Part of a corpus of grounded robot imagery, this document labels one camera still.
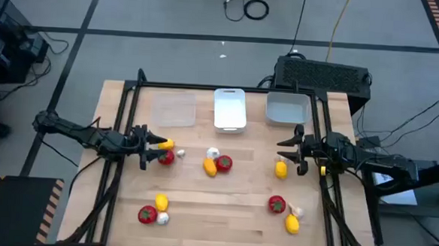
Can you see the black equipment cart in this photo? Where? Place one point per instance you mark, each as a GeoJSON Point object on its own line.
{"type": "Point", "coordinates": [5, 40]}

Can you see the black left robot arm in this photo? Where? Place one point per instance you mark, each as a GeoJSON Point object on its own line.
{"type": "Point", "coordinates": [72, 128]}

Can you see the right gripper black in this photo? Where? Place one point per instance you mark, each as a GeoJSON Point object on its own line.
{"type": "Point", "coordinates": [304, 152]}

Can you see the yellow lemon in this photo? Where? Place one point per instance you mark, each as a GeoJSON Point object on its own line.
{"type": "Point", "coordinates": [167, 144]}
{"type": "Point", "coordinates": [281, 170]}
{"type": "Point", "coordinates": [161, 202]}
{"type": "Point", "coordinates": [292, 224]}

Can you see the black aluminium table frame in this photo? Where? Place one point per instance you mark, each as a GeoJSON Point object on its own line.
{"type": "Point", "coordinates": [225, 88]}

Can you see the white plastic basket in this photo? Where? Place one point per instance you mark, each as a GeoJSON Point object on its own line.
{"type": "Point", "coordinates": [229, 110]}

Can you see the red tomato with green calyx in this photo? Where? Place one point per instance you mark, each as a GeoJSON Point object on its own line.
{"type": "Point", "coordinates": [168, 158]}
{"type": "Point", "coordinates": [277, 204]}
{"type": "Point", "coordinates": [224, 163]}
{"type": "Point", "coordinates": [147, 214]}

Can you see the grey plastic basket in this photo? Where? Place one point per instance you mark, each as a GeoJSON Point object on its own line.
{"type": "Point", "coordinates": [288, 109]}

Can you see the black metal stand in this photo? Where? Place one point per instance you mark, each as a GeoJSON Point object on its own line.
{"type": "Point", "coordinates": [427, 173]}

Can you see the black computer case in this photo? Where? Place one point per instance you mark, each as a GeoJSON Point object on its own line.
{"type": "Point", "coordinates": [321, 77]}

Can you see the yellow tape marker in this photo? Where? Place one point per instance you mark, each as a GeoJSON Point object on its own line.
{"type": "Point", "coordinates": [322, 170]}

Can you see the clear plastic container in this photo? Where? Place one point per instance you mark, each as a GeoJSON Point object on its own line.
{"type": "Point", "coordinates": [174, 109]}

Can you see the orange-yellow lemon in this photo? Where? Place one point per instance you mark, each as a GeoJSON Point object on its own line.
{"type": "Point", "coordinates": [210, 167]}

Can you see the black power adapter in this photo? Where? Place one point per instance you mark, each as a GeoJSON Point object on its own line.
{"type": "Point", "coordinates": [369, 141]}

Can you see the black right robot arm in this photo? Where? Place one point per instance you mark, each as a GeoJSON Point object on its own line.
{"type": "Point", "coordinates": [372, 161]}

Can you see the white paper sheet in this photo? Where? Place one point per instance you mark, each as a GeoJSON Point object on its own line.
{"type": "Point", "coordinates": [396, 192]}

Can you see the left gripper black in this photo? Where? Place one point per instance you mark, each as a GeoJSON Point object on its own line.
{"type": "Point", "coordinates": [143, 149]}

